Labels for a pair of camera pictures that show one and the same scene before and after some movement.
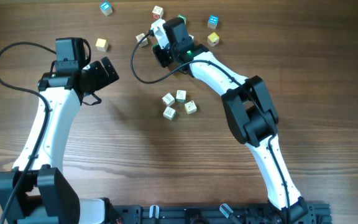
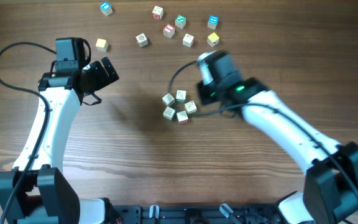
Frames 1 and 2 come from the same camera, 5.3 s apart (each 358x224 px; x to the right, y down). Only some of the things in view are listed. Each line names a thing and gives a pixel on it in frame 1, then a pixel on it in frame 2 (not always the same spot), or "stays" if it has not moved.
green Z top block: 151,46 → 183,117
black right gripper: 161,58 → 201,89
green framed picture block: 181,96 stays
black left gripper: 97,67 stays
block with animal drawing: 191,107 stays
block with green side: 169,113 stays
